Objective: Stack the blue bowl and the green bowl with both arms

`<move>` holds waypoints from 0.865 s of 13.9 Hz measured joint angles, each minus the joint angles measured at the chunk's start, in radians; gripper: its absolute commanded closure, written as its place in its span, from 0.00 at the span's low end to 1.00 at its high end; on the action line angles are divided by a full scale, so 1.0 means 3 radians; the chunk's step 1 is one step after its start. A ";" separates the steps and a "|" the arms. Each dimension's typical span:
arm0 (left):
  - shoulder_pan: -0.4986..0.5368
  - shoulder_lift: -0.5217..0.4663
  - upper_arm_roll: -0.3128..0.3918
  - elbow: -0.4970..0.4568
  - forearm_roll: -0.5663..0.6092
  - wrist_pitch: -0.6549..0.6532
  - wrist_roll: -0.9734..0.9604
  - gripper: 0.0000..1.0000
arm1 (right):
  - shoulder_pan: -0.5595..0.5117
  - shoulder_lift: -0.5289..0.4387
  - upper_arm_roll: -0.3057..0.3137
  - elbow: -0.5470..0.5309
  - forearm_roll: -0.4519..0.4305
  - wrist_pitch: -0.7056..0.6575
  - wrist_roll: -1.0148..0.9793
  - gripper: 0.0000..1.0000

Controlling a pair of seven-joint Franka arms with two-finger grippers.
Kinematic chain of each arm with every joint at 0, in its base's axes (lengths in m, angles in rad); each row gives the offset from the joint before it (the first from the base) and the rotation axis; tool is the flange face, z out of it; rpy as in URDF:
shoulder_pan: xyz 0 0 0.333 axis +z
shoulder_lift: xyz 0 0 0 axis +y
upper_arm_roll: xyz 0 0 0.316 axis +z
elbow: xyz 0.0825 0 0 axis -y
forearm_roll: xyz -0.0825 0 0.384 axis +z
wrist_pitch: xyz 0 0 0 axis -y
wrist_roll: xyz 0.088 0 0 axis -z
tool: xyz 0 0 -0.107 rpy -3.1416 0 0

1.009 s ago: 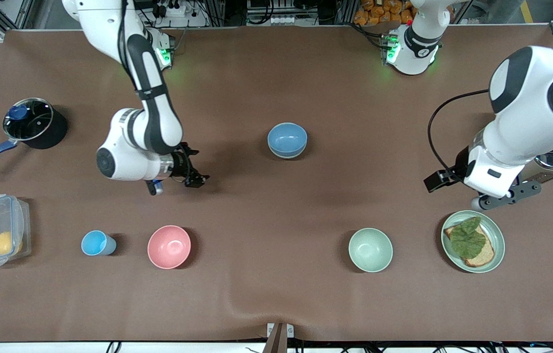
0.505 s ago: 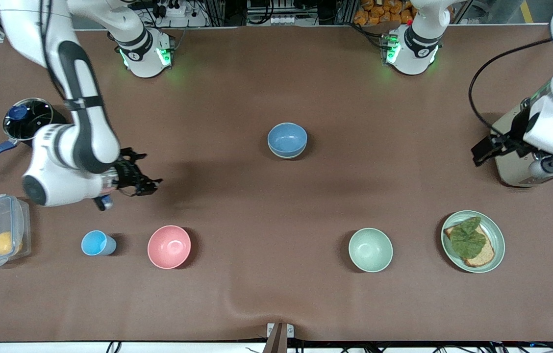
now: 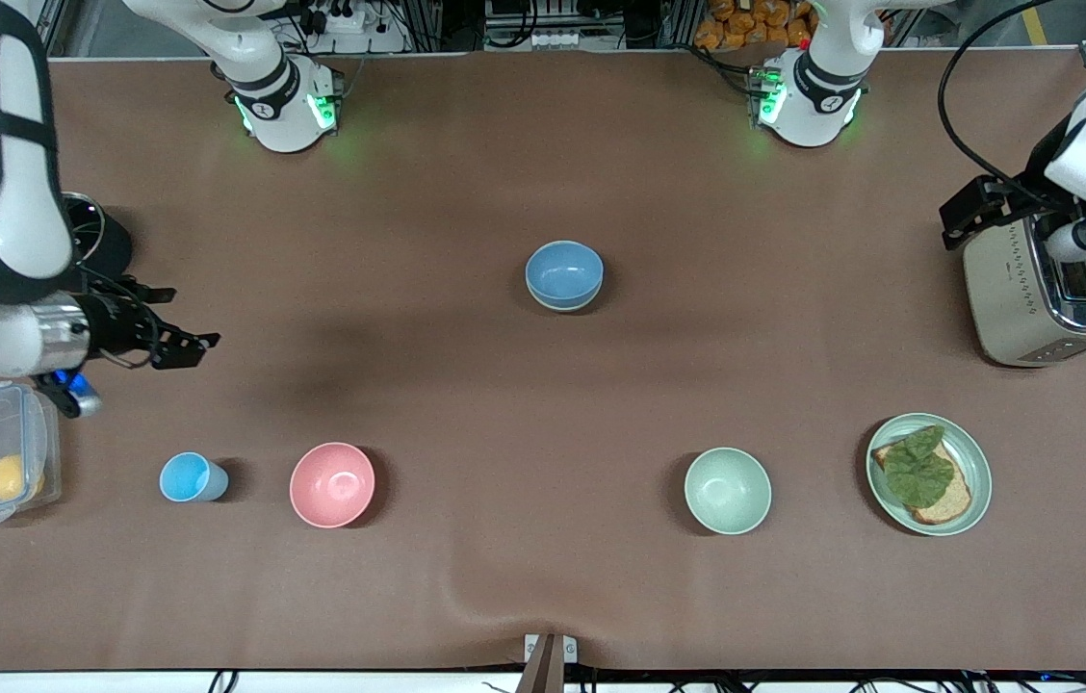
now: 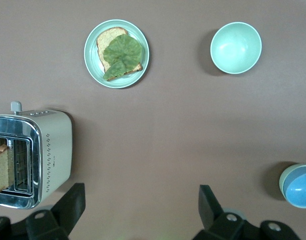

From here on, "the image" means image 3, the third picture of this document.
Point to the pale green plate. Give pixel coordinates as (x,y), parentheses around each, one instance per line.
(974,452)

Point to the small metal bracket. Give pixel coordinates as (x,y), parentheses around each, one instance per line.
(531,652)

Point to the green lettuce leaf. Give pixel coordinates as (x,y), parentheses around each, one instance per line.
(918,472)

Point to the glass lid with blue knob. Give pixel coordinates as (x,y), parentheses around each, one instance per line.
(86,226)

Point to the brown post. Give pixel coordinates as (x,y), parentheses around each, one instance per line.
(543,676)

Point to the blue bowl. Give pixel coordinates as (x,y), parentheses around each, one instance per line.
(562,271)

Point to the brown table cloth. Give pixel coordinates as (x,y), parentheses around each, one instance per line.
(543,433)

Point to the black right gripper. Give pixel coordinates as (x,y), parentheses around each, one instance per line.
(112,325)

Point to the beige metal toaster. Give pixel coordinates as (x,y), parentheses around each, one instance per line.
(1005,298)

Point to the yellow orange fruit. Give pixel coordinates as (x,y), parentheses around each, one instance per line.
(12,477)

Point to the bread slice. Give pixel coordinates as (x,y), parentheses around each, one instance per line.
(953,506)

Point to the bag of orange snacks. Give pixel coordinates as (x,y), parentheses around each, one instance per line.
(745,24)

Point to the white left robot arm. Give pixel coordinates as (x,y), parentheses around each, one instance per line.
(817,106)

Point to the pink bowl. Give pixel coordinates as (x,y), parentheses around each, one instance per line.
(332,485)

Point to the light blue cup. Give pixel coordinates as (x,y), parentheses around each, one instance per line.
(185,477)

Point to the pale green bowl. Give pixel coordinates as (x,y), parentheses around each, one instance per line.
(727,491)
(562,307)

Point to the long white power strip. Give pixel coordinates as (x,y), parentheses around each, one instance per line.
(553,40)

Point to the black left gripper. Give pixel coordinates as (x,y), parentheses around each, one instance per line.
(1018,195)

